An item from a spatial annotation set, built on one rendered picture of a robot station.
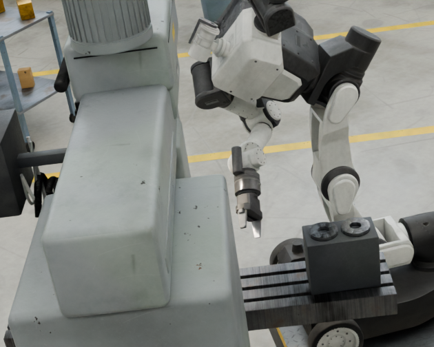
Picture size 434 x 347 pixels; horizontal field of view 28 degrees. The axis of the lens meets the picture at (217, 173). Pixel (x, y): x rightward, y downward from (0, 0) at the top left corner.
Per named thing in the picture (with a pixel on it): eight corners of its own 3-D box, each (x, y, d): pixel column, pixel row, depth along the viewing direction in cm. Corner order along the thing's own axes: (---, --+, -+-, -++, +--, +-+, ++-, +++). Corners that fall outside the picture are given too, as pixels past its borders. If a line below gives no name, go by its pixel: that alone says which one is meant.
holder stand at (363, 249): (306, 272, 282) (301, 222, 272) (373, 264, 281) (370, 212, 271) (311, 295, 271) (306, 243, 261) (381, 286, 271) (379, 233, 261)
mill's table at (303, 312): (22, 312, 297) (16, 293, 293) (384, 270, 291) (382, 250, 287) (9, 358, 276) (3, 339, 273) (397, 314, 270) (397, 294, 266)
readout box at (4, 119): (2, 180, 234) (-19, 111, 224) (34, 176, 234) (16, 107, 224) (-14, 220, 217) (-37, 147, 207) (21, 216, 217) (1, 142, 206)
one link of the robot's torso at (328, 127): (345, 180, 323) (350, 64, 301) (362, 204, 308) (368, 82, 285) (306, 186, 320) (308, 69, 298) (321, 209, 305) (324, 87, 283)
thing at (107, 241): (100, 137, 240) (85, 71, 230) (180, 127, 238) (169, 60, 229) (58, 323, 170) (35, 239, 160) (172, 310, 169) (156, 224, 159)
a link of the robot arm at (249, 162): (243, 191, 297) (242, 161, 301) (269, 182, 291) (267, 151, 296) (224, 180, 288) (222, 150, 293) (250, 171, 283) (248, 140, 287)
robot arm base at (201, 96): (207, 78, 307) (184, 67, 299) (233, 61, 300) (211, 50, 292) (211, 114, 301) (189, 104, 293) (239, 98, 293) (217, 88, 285)
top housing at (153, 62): (93, 38, 259) (82, -14, 251) (180, 27, 258) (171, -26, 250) (73, 106, 218) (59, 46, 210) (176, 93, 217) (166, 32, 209)
